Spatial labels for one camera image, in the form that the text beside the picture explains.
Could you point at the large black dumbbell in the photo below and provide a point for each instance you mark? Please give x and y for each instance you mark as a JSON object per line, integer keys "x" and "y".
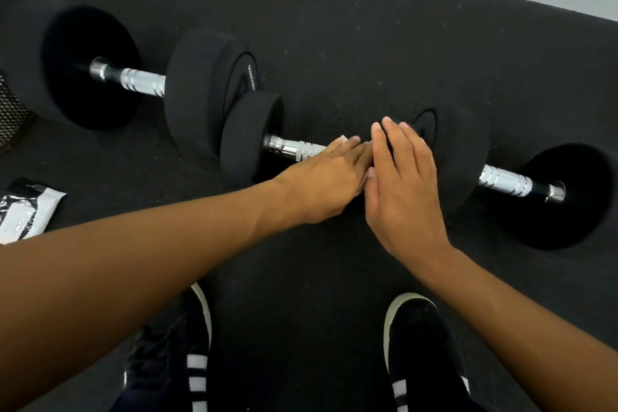
{"x": 203, "y": 88}

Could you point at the person's left black striped shoe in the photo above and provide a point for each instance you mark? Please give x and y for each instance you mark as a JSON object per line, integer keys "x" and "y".
{"x": 186, "y": 358}

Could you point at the person's right middle finger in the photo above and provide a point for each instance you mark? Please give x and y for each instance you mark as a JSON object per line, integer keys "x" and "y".
{"x": 397, "y": 143}

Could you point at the person's right thumb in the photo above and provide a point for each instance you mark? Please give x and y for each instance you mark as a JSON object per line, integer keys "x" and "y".
{"x": 371, "y": 194}

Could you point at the person's right forearm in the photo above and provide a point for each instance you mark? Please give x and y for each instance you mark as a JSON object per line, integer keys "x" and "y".
{"x": 521, "y": 329}

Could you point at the metal mesh basket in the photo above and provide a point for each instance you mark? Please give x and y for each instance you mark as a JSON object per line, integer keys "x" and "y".
{"x": 10, "y": 112}

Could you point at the person's left little finger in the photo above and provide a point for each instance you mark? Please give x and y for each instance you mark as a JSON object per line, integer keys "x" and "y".
{"x": 345, "y": 143}

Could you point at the black and white wipes packet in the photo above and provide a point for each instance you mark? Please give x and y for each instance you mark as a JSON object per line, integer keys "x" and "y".
{"x": 26, "y": 213}

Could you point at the person's right black striped shoe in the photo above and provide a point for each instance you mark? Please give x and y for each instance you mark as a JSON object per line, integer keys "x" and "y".
{"x": 420, "y": 353}

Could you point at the person's black striped shoe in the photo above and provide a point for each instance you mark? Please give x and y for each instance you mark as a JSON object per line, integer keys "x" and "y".
{"x": 420, "y": 353}
{"x": 186, "y": 358}

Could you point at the person's left forearm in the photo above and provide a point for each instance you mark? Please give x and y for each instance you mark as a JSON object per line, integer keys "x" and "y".
{"x": 120, "y": 291}

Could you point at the person's left hand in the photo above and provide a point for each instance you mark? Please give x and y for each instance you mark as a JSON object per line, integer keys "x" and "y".
{"x": 318, "y": 184}

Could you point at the person's right hand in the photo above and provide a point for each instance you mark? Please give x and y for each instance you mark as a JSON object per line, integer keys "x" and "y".
{"x": 405, "y": 204}

